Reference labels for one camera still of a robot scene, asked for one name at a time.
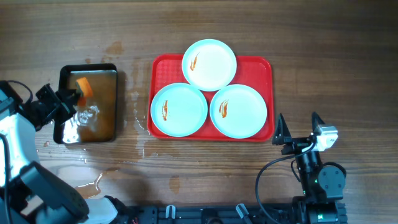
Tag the white plate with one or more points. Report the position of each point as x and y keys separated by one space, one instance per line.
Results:
x=178 y=110
x=209 y=65
x=238 y=111

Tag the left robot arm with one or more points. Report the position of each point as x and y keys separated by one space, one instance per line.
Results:
x=29 y=192

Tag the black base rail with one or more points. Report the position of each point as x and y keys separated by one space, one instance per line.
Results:
x=277 y=212

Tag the orange green sponge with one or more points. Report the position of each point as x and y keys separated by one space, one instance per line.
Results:
x=84 y=90

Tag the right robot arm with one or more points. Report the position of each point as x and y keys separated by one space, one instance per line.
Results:
x=322 y=182

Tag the black metal water pan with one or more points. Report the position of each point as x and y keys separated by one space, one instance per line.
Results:
x=95 y=120

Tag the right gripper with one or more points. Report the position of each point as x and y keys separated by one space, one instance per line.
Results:
x=283 y=133

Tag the red plastic tray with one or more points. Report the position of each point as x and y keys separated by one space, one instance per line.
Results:
x=253 y=71

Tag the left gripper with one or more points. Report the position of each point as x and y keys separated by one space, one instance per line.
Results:
x=63 y=96

